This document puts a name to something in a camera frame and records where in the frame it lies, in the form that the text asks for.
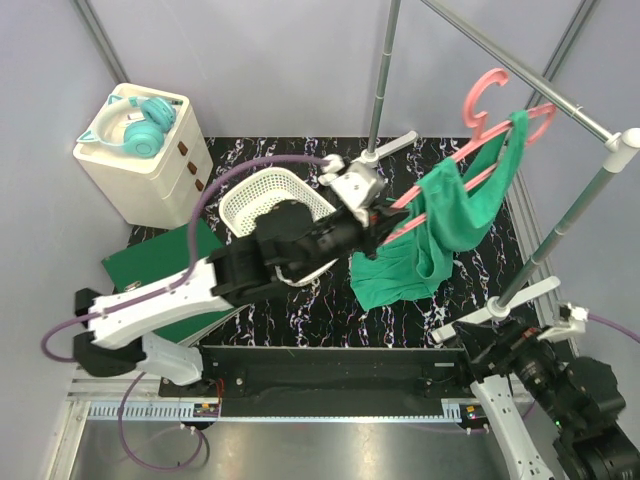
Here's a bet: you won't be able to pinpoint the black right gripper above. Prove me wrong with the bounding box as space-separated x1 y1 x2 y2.
452 313 579 430

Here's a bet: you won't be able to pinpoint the silver clothes rack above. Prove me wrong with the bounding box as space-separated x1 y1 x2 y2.
351 1 639 324

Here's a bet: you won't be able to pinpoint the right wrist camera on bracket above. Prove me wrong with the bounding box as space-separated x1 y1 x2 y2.
538 301 589 343

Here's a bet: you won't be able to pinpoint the white slotted cable duct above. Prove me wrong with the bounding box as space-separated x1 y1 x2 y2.
88 402 464 421

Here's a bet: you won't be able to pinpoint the pink plastic hanger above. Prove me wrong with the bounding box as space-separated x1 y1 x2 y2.
379 67 558 247

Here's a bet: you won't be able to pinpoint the green tank top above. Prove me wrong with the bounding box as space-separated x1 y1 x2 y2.
351 110 529 310

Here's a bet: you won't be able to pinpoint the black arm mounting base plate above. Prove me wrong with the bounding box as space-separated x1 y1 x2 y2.
159 346 471 420

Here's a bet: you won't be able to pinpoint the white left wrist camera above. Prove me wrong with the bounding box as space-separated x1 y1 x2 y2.
318 154 385 228

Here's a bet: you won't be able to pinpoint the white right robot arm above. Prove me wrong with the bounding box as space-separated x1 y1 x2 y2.
453 320 639 479

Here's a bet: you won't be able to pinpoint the white perforated plastic basket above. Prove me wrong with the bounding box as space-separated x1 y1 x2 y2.
218 167 336 287

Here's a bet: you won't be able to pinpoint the green ring binder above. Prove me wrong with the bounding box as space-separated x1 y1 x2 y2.
102 225 235 346

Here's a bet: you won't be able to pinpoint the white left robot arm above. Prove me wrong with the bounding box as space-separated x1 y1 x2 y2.
72 200 408 396

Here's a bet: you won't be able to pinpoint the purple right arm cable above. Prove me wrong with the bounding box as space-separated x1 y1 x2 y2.
587 312 640 346

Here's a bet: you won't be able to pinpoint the white drawer cabinet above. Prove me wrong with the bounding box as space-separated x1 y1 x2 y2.
73 83 213 229

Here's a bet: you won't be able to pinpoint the teal cat-ear headphones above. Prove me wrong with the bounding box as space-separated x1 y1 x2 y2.
76 94 177 158

